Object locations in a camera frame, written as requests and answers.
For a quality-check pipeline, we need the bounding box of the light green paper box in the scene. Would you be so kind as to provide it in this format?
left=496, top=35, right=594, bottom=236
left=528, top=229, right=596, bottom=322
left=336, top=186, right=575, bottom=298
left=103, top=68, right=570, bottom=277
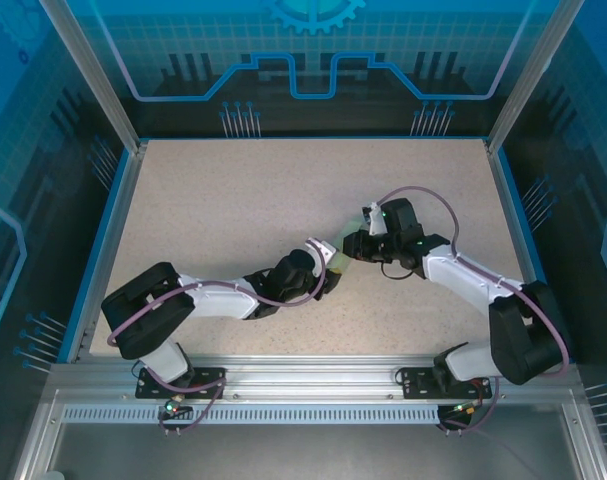
left=332, top=217, right=370, bottom=275

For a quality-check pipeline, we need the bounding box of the grey metal bottom panel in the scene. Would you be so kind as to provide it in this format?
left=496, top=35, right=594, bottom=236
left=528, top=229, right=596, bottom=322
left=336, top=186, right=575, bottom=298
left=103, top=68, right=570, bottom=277
left=12, top=388, right=607, bottom=480

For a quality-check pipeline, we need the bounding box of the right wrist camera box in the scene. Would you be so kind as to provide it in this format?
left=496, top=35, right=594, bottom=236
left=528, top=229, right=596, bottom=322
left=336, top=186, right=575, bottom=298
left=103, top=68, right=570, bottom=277
left=360, top=201, right=387, bottom=236

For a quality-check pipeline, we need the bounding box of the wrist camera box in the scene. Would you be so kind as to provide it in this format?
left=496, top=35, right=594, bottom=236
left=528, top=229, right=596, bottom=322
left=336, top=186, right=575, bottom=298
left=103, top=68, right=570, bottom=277
left=360, top=201, right=387, bottom=236
left=305, top=237, right=342, bottom=265

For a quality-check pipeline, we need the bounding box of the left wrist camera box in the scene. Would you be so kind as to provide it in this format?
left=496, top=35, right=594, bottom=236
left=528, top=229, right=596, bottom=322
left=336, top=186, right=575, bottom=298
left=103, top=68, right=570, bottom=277
left=305, top=237, right=342, bottom=265

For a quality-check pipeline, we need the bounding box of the aluminium cross rail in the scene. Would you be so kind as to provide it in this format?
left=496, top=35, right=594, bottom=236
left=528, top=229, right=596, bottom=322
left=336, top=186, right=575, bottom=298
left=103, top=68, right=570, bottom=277
left=49, top=355, right=582, bottom=401

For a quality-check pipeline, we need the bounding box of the aluminium table side rail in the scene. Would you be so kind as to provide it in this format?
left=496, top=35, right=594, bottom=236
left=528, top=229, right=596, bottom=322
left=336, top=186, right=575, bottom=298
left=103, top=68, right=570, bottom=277
left=485, top=142, right=554, bottom=364
left=65, top=142, right=147, bottom=364

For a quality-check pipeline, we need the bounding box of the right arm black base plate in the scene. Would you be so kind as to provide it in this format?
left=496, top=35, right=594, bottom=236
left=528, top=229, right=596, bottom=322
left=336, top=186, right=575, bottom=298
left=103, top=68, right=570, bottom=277
left=400, top=367, right=493, bottom=400

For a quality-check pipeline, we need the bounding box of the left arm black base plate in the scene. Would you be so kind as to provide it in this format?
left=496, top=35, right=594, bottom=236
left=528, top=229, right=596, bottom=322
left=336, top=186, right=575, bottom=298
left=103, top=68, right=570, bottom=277
left=135, top=367, right=228, bottom=400

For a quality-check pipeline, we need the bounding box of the slotted grey cable duct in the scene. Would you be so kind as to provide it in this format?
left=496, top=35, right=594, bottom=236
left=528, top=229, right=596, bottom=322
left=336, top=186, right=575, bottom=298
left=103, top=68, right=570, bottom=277
left=61, top=405, right=443, bottom=424

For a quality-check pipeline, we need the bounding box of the aluminium frame post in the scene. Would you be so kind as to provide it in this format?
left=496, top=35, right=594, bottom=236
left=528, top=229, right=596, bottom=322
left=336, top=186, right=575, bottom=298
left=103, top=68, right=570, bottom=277
left=38, top=0, right=149, bottom=154
left=484, top=0, right=587, bottom=154

